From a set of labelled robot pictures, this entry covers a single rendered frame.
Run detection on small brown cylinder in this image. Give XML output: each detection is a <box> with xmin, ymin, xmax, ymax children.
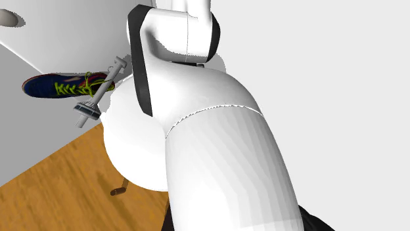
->
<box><xmin>110</xmin><ymin>178</ymin><xmax>130</xmax><ymax>197</ymax></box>

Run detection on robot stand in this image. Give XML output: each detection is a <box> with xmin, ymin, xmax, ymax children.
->
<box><xmin>161</xmin><ymin>198</ymin><xmax>336</xmax><ymax>231</ymax></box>

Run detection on dark blue sneaker green laces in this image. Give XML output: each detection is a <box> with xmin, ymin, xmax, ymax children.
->
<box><xmin>21</xmin><ymin>72</ymin><xmax>116</xmax><ymax>99</ymax></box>

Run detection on grey rounded object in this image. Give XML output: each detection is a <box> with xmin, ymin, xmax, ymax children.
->
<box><xmin>0</xmin><ymin>9</ymin><xmax>19</xmax><ymax>28</ymax></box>

